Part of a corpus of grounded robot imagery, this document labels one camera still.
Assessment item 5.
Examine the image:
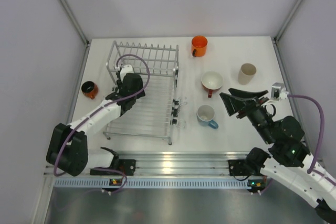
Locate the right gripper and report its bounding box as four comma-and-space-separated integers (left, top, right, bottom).
219, 88, 275, 144

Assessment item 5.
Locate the red cup white inside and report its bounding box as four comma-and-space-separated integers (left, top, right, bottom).
201, 71, 224, 98

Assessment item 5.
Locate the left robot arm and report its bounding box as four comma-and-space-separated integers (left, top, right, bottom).
46, 73, 147, 177

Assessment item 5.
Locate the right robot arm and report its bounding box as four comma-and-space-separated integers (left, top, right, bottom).
219, 83, 335, 223

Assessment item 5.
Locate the blue mug white inside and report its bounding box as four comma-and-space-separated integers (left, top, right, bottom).
196, 104, 219, 129

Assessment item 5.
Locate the small dark orange cup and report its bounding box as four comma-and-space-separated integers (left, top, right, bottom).
81, 81, 99, 100

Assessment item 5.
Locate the clear hook upper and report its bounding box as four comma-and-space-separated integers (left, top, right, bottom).
174, 97, 187, 106

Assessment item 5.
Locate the clear hook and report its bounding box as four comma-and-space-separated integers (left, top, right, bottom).
176, 120, 186, 130
174, 97, 187, 106

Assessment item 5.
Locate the clear hook lower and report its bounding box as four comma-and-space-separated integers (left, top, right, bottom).
176, 120, 186, 130

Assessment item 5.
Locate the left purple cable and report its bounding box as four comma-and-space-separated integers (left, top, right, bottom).
53, 54, 151, 177

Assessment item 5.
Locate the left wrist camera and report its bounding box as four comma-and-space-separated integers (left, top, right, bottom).
116, 65, 134, 80

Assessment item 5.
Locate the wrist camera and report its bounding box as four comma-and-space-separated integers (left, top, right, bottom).
266, 82, 289, 104
116, 65, 134, 80

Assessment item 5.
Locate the beige handleless cup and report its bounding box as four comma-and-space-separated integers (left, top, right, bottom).
238, 63, 257, 85

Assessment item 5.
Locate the white wire dish rack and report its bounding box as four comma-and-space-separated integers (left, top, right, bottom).
103, 41, 179, 145

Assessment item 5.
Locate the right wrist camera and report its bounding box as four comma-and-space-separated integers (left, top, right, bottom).
266, 82, 289, 104

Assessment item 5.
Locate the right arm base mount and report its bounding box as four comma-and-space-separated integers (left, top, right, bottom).
228, 147, 271, 179

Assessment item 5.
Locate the orange mug black handle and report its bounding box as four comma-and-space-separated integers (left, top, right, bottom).
191, 35, 208, 57

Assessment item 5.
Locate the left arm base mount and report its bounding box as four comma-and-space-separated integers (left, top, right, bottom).
85, 147, 136, 176

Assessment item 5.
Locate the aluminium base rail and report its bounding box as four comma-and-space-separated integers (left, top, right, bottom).
118, 151, 249, 178

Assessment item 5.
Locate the slotted cable duct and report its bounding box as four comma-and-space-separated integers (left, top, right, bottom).
54, 177, 263, 189

